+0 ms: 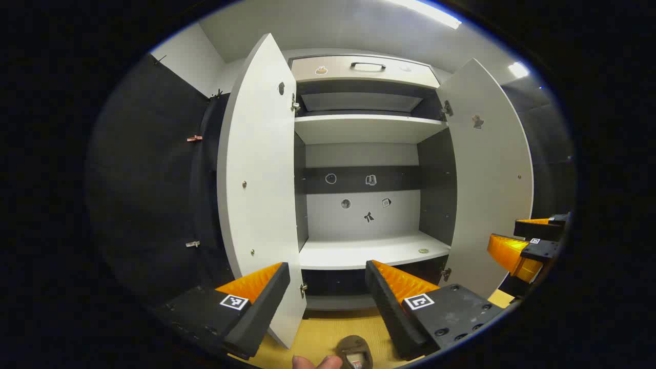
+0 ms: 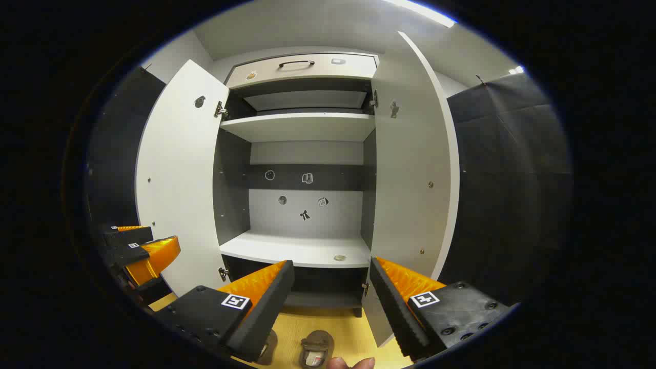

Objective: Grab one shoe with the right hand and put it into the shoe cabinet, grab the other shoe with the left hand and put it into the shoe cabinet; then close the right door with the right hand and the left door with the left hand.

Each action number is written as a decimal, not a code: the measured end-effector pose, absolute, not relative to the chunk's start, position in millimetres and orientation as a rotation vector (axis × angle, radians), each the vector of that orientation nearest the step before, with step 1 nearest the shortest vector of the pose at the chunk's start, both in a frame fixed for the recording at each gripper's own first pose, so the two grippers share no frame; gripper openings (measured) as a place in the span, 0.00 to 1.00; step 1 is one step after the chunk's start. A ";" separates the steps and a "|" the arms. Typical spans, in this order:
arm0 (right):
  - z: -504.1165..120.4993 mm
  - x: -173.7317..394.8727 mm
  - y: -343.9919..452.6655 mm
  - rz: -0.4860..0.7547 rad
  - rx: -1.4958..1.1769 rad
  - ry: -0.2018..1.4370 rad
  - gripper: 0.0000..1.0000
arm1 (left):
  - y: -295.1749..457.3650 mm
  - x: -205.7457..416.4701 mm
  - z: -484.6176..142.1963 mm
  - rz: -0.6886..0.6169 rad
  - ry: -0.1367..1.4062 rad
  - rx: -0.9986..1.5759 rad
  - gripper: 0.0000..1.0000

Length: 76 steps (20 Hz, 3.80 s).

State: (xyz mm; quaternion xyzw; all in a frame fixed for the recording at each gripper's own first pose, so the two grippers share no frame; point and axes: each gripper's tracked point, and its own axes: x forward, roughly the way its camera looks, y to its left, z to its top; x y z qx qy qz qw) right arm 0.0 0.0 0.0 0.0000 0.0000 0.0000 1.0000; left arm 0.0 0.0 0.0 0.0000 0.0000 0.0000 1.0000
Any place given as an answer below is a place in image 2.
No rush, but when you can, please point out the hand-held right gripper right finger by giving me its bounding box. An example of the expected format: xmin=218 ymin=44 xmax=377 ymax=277
xmin=369 ymin=256 xmax=513 ymax=362

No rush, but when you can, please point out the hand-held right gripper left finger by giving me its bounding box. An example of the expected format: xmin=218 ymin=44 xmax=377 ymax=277
xmin=154 ymin=260 xmax=296 ymax=363

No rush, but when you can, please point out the brown fuzzy shoe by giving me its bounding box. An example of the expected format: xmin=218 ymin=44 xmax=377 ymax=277
xmin=300 ymin=331 xmax=335 ymax=368
xmin=256 ymin=330 xmax=278 ymax=365

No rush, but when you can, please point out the white cabinet door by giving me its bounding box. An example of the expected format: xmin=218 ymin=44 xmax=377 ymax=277
xmin=361 ymin=31 xmax=460 ymax=349
xmin=135 ymin=59 xmax=231 ymax=298

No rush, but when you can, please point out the white grey shoe cabinet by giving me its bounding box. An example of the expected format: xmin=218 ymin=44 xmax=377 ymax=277
xmin=213 ymin=49 xmax=380 ymax=318

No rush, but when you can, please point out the white cabinet shelf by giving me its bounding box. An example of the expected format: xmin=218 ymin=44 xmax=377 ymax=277
xmin=220 ymin=113 xmax=376 ymax=143
xmin=219 ymin=230 xmax=371 ymax=268

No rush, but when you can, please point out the white cabinet drawer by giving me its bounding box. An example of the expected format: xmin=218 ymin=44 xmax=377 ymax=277
xmin=225 ymin=53 xmax=379 ymax=89

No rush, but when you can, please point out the black backdrop cloth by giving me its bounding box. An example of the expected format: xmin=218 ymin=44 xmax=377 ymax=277
xmin=85 ymin=67 xmax=170 ymax=308
xmin=438 ymin=72 xmax=572 ymax=308

